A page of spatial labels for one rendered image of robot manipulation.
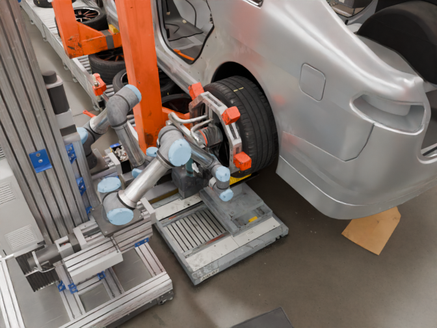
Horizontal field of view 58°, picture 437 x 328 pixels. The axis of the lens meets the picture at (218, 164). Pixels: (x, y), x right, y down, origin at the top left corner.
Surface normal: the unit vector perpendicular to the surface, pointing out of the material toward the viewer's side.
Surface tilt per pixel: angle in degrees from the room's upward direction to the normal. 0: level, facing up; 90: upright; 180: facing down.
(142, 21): 90
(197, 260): 0
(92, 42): 90
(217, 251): 0
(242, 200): 0
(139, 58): 90
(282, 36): 80
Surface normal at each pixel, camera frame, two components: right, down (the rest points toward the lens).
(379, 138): -0.33, 0.63
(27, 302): 0.00, -0.76
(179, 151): 0.53, 0.49
